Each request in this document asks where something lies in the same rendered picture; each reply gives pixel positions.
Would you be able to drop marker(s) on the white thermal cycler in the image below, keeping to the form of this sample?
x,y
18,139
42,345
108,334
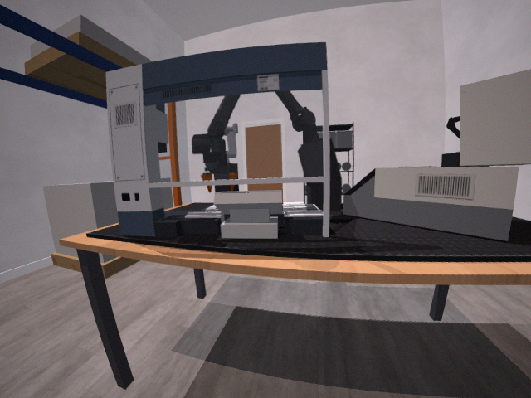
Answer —
x,y
495,129

